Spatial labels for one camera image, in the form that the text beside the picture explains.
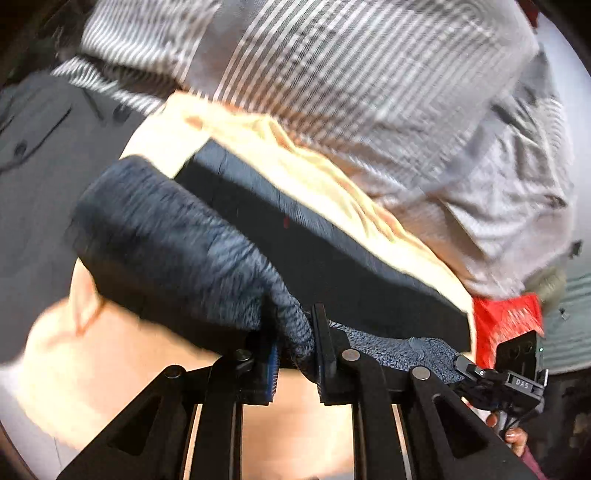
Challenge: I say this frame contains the red patterned bag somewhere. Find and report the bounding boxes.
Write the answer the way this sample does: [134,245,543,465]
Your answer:
[474,293,544,368]

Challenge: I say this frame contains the dark grey jacket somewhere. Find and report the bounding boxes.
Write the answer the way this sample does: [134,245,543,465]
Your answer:
[0,73,144,362]

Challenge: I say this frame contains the peach orange blanket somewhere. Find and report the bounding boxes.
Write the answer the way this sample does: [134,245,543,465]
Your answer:
[11,92,474,479]

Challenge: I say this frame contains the grey white striped bedsheet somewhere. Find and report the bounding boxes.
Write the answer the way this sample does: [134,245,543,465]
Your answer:
[55,1,574,299]

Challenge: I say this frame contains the black pants with patterned waistband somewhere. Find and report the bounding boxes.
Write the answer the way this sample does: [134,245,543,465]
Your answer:
[66,142,469,384]

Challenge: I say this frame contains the person's right hand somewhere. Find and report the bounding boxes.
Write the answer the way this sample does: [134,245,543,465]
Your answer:
[486,413,528,457]

